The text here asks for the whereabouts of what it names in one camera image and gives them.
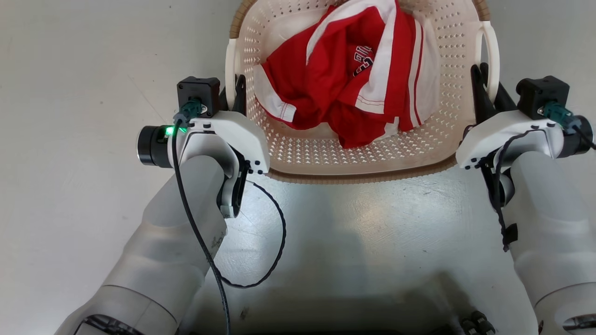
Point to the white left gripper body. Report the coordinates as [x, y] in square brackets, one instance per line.
[242, 135]

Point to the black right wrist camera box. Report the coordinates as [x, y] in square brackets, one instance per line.
[542, 93]

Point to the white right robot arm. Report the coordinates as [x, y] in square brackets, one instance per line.
[554, 223]

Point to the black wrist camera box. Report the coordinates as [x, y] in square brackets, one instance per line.
[542, 93]
[199, 90]

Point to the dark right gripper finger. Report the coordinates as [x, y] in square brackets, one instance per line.
[505, 102]
[482, 100]

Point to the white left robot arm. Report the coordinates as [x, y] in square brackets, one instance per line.
[177, 242]

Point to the cream plastic laundry basket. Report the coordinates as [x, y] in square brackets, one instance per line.
[354, 160]

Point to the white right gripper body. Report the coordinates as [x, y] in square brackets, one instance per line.
[507, 132]

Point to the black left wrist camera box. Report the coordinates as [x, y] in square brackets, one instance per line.
[199, 90]

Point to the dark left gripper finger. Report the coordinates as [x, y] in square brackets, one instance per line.
[224, 101]
[240, 95]

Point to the red and white jersey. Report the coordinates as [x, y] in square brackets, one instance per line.
[326, 79]

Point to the dark robot base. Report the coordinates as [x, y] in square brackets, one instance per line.
[354, 321]

